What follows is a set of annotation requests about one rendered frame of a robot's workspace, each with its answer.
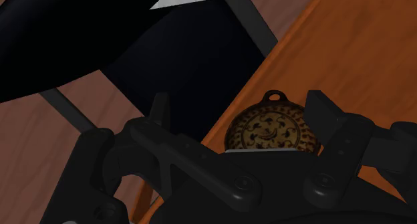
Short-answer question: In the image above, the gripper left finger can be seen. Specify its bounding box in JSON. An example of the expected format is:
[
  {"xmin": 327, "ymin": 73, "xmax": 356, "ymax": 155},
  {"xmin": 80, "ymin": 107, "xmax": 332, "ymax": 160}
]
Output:
[{"xmin": 39, "ymin": 92, "xmax": 263, "ymax": 224}]

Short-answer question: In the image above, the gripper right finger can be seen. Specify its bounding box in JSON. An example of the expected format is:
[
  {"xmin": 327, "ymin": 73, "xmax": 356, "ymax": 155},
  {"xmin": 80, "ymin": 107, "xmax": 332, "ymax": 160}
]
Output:
[{"xmin": 303, "ymin": 89, "xmax": 417, "ymax": 212}]

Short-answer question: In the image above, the brown patterned plate with loop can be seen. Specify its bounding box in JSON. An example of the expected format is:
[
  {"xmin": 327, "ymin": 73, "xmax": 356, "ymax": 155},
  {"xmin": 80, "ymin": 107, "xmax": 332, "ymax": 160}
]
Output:
[{"xmin": 224, "ymin": 90, "xmax": 322, "ymax": 154}]

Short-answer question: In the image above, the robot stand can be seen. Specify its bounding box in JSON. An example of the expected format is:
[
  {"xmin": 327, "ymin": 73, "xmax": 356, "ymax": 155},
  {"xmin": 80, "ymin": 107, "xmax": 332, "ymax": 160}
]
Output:
[{"xmin": 100, "ymin": 0, "xmax": 266, "ymax": 144}]

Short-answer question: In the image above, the orange wooden table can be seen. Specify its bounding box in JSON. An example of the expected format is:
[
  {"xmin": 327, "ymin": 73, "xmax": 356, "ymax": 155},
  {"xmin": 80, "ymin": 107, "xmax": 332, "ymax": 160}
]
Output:
[{"xmin": 128, "ymin": 0, "xmax": 417, "ymax": 224}]

